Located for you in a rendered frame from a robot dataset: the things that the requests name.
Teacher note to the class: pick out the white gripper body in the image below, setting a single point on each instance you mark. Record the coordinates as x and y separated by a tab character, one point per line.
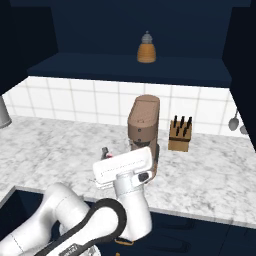
123	164

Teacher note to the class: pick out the grey metal cylinder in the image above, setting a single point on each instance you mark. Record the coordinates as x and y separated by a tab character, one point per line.
3	115

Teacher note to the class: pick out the grey hanging ladle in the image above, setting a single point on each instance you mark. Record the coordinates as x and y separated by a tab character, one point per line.
233	123

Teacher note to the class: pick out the wooden knife block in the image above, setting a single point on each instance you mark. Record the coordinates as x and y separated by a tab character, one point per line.
179	141

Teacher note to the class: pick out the orange jar with grey lid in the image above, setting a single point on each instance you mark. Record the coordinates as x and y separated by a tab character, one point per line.
146	51

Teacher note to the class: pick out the grey hanging spoon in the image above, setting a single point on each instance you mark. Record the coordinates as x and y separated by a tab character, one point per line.
244	129

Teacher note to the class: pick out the brown coffee machine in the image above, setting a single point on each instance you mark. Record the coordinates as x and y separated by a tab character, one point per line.
143	120

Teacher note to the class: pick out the navy cabinet door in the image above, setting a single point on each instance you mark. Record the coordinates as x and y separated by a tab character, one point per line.
241	66
23	40

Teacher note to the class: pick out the navy wall cabinet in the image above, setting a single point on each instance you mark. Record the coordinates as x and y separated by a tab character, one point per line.
133	68

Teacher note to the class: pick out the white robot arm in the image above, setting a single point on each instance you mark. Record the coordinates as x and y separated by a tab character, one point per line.
132	206

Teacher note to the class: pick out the navy base cabinets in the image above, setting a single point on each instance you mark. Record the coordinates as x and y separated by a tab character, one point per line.
193	238

